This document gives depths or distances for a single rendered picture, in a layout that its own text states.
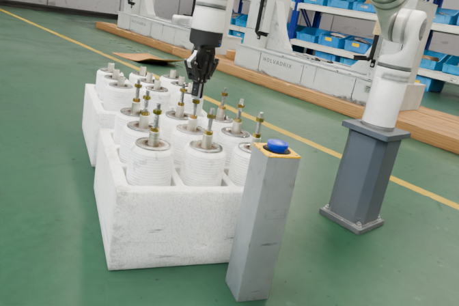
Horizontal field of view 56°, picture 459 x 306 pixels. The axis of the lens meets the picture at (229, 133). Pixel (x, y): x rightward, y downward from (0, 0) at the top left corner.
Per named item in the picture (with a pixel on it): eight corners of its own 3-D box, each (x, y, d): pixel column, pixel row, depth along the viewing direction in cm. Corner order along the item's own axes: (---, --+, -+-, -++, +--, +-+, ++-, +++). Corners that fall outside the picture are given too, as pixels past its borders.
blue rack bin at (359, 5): (368, 14, 614) (372, -2, 608) (393, 18, 588) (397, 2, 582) (350, 9, 579) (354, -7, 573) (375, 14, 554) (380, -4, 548)
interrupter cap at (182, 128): (179, 135, 101) (180, 132, 100) (172, 125, 107) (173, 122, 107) (210, 136, 103) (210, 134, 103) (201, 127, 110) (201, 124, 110)
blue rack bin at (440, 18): (434, 24, 552) (439, 7, 546) (465, 29, 526) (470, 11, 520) (417, 20, 518) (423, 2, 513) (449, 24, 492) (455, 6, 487)
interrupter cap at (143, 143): (178, 149, 91) (178, 146, 91) (151, 154, 85) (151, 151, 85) (154, 138, 95) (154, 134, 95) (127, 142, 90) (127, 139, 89)
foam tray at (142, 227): (220, 188, 137) (231, 135, 132) (275, 259, 103) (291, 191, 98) (93, 188, 122) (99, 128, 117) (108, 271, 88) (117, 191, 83)
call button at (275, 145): (280, 148, 84) (283, 138, 83) (290, 156, 80) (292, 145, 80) (262, 147, 82) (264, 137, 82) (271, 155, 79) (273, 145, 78)
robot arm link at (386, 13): (373, -36, 100) (414, -32, 95) (391, 14, 123) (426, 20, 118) (359, 0, 100) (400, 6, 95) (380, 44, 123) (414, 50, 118)
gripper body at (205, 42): (213, 29, 93) (206, 72, 96) (230, 31, 101) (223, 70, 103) (184, 23, 96) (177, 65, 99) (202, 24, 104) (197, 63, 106)
